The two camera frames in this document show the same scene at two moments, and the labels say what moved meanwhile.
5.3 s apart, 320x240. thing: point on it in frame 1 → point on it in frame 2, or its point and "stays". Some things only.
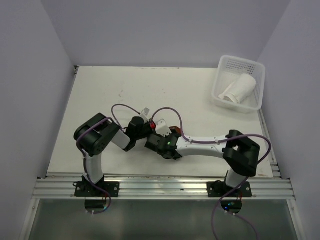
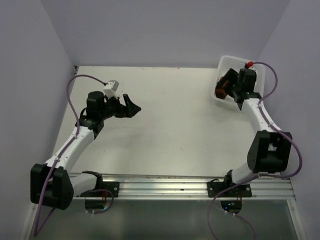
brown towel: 177,129 → 220,91
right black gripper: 174,132 → 231,75
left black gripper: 149,125 → 129,110
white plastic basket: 229,67 stays
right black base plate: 218,188 stays
